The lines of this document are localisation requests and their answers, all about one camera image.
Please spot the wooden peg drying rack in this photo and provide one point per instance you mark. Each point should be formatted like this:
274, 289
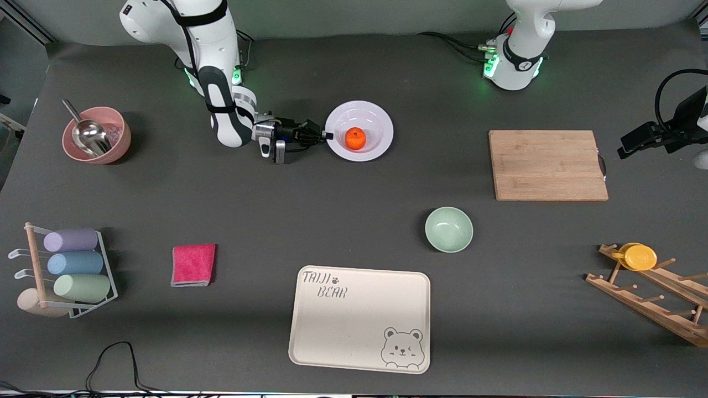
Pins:
647, 312

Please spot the blue cup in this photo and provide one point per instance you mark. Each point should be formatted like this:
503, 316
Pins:
76, 263

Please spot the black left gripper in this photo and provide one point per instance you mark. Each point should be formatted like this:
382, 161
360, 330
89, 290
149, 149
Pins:
683, 119

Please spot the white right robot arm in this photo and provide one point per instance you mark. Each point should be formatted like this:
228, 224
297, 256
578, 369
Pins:
218, 83

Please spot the wooden cutting board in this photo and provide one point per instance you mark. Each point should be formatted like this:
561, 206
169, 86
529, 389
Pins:
547, 166

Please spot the pale green bowl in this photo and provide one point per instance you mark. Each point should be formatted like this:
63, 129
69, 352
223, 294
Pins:
448, 229

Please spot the beige cup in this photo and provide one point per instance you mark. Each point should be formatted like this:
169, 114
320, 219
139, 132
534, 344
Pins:
27, 303

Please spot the purple cup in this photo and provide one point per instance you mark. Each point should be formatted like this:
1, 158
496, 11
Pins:
72, 240

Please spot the cream bear print tray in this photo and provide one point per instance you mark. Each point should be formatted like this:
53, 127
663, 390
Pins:
354, 326

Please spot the green cup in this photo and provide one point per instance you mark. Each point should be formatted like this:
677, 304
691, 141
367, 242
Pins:
83, 288

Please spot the pink folded cloth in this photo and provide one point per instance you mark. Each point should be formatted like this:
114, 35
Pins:
193, 265

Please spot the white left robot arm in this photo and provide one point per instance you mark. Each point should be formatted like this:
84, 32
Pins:
517, 61

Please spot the yellow cup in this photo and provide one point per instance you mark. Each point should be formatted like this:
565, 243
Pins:
640, 257

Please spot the metal scoop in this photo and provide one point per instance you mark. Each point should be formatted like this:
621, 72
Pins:
91, 138

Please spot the pink bowl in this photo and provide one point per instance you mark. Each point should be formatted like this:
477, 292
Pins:
120, 141

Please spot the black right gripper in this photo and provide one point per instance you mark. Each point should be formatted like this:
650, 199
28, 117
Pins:
289, 133

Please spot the orange fruit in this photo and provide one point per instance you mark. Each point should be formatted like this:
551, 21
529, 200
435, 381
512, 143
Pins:
355, 139

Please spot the white round plate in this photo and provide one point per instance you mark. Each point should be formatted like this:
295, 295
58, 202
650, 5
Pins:
379, 124

